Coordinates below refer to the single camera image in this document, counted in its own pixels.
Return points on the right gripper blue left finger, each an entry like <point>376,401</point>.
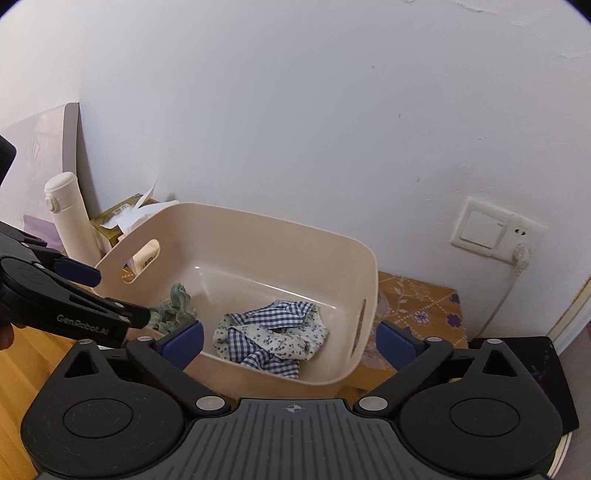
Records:
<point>161,364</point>

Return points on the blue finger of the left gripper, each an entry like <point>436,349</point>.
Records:
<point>77,307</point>
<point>66,267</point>

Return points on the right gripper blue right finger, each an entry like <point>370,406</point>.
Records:
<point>415,361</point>

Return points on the teal hair scrunchie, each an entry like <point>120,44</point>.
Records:
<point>174,313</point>

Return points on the blue checkered cloth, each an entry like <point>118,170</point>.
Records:
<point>274,339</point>

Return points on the person left hand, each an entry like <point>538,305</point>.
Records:
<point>6,335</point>

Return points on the cream thermos bottle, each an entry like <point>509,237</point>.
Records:
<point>64,201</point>

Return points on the purple white gift box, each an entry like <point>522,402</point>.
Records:
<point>46,145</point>

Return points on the beige plastic storage bin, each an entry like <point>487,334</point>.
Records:
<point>231,261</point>

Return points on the white wall switch socket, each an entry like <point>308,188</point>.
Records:
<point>494,232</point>

